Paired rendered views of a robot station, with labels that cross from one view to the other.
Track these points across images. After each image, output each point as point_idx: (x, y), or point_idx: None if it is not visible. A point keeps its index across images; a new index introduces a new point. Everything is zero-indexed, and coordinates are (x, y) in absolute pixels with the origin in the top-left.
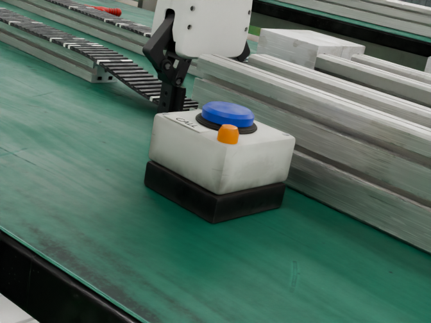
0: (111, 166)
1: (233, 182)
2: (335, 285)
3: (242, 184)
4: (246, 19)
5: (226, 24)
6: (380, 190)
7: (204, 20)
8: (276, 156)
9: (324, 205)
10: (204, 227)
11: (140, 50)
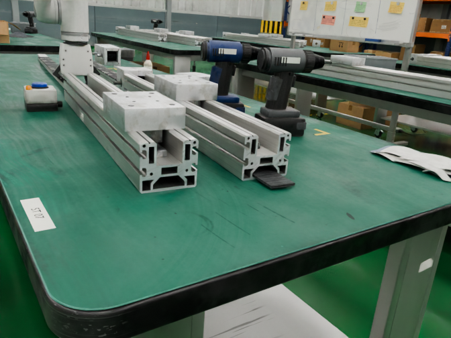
0: (23, 103)
1: (31, 100)
2: (35, 120)
3: (35, 101)
4: (90, 62)
5: (80, 64)
6: (76, 103)
7: (69, 62)
8: (48, 94)
9: (74, 111)
10: (23, 112)
11: (109, 81)
